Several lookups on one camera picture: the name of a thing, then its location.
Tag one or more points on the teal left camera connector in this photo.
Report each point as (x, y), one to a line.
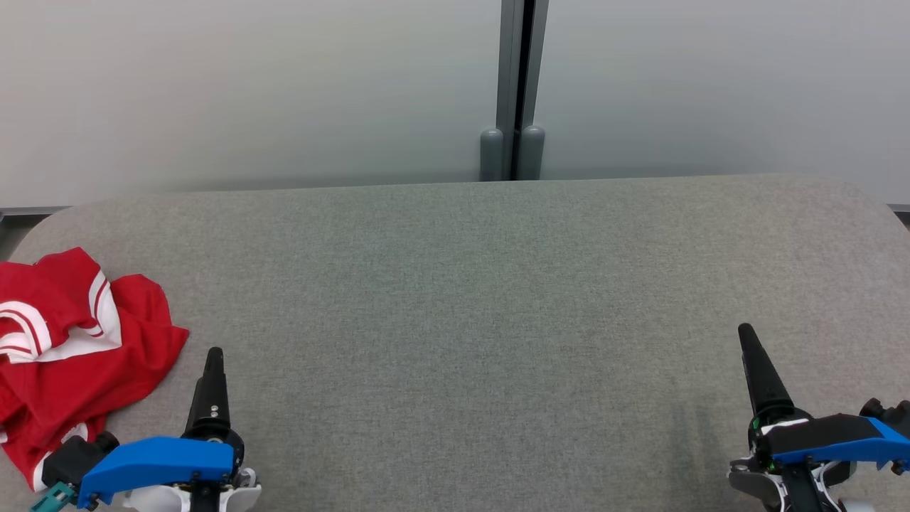
(53, 496)

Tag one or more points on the red shorts with white band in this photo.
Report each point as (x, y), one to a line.
(106, 398)

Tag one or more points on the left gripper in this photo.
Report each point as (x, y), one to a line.
(199, 498)

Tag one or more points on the grey metal frame post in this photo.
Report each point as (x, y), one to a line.
(509, 57)

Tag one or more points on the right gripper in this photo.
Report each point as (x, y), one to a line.
(789, 487)

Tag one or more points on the grey cylindrical post foot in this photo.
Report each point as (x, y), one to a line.
(491, 153)
(531, 151)

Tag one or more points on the left wrist camera blue mount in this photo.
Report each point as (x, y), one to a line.
(156, 459)

